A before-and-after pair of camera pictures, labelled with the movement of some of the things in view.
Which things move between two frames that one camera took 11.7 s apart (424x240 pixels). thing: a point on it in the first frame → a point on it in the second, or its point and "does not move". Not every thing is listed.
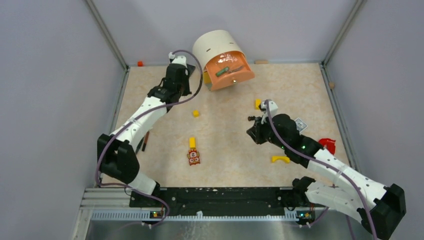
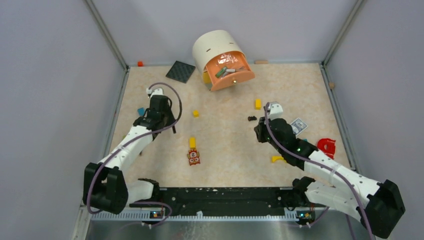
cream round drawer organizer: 211,43 does not move
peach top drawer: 226,68 does not move
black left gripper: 186,91 → 171,115
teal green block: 222,71 does not move
